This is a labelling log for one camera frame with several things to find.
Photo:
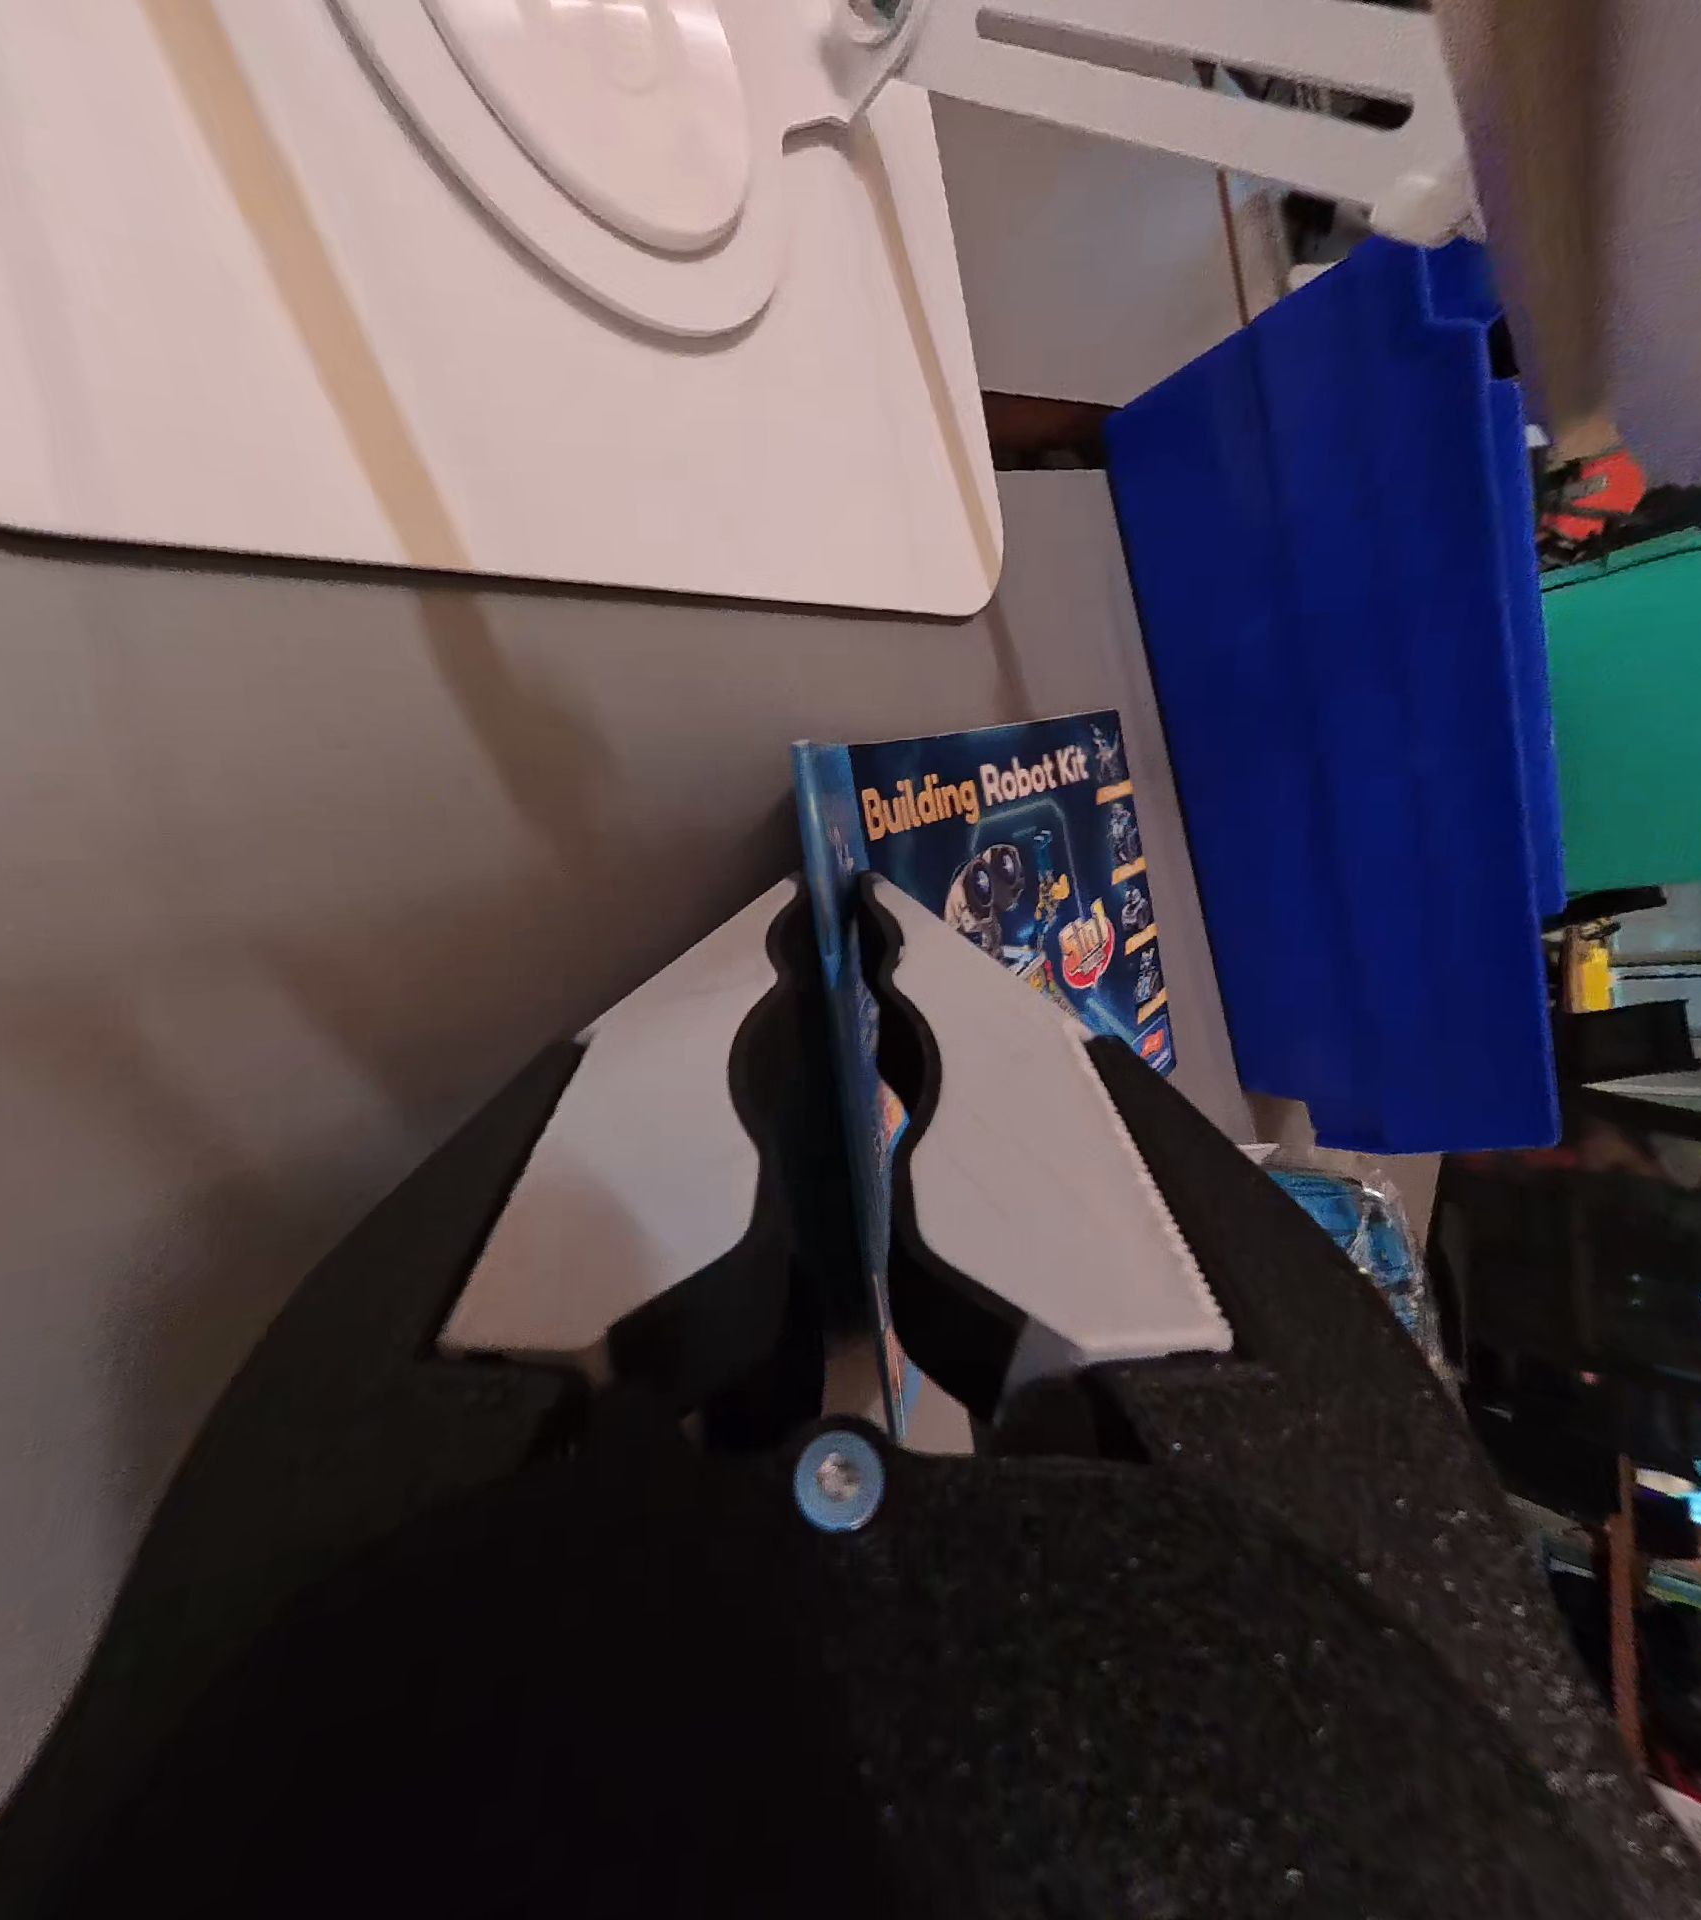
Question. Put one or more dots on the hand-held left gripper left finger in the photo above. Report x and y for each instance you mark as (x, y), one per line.
(610, 1184)

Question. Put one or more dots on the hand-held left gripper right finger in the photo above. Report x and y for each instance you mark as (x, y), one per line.
(1060, 1184)

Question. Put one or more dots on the small blue leaflet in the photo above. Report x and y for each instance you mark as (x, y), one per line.
(1000, 841)

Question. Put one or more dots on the white desk stand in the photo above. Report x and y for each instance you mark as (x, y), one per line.
(340, 301)

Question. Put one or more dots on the small clear bag blue pieces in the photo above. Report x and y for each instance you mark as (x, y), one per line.
(1367, 1215)

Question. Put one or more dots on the blue plastic bin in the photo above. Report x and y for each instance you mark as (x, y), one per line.
(1329, 674)

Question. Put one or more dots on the teal folder stand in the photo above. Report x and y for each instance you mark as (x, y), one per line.
(1660, 704)

